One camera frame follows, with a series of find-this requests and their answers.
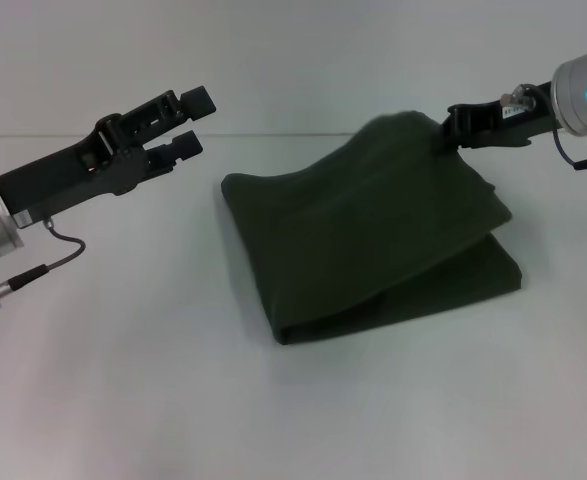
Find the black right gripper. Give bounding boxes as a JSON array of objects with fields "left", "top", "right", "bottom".
[{"left": 432, "top": 81, "right": 560, "bottom": 155}]

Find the dark green shirt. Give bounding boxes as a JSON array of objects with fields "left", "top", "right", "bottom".
[{"left": 220, "top": 109, "right": 527, "bottom": 347}]

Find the left wrist cable with plug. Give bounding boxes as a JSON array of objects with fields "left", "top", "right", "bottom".
[{"left": 0, "top": 216, "right": 87, "bottom": 315}]

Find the wrist cable with plug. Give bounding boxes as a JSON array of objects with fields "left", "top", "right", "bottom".
[
  {"left": 0, "top": 216, "right": 87, "bottom": 315},
  {"left": 501, "top": 83, "right": 587, "bottom": 172}
]

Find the right wrist cable with plug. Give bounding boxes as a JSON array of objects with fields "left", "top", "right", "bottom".
[{"left": 501, "top": 83, "right": 587, "bottom": 172}]

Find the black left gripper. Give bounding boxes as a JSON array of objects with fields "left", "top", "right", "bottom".
[{"left": 0, "top": 85, "right": 218, "bottom": 230}]

